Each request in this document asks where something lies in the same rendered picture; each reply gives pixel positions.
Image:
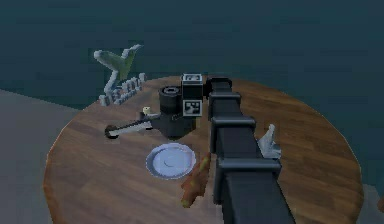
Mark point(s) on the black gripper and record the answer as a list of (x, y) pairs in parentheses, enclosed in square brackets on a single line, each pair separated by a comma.
[(173, 116)]

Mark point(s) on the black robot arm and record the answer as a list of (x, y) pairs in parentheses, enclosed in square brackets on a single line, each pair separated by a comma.
[(240, 160)]

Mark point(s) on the pale blue round plate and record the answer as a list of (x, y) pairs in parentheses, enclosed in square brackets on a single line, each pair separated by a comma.
[(171, 161)]

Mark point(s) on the small cream candle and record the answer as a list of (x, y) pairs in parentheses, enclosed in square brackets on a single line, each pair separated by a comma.
[(146, 110)]

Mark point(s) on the round brown wooden table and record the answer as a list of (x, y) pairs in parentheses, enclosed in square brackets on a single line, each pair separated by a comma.
[(116, 180)]

